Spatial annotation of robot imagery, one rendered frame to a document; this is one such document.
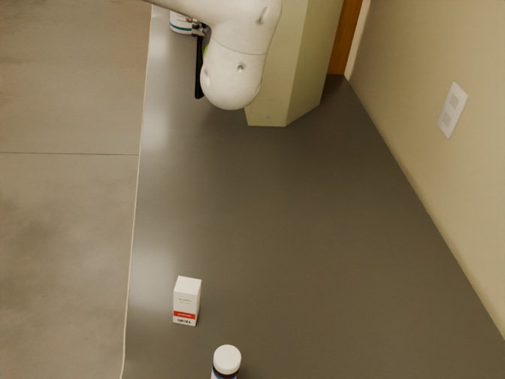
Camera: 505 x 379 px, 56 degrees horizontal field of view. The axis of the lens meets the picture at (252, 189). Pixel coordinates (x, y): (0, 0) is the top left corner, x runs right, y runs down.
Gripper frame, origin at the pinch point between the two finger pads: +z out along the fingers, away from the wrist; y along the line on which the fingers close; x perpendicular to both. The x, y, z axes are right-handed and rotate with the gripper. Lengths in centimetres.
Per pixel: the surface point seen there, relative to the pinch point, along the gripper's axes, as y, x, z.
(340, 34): -46, 19, 42
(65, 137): 71, 128, 137
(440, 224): -55, 36, -35
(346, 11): -47, 11, 42
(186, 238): 7, 34, -41
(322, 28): -30.2, 6.6, 12.3
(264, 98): -15.5, 24.8, 4.7
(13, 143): 98, 128, 130
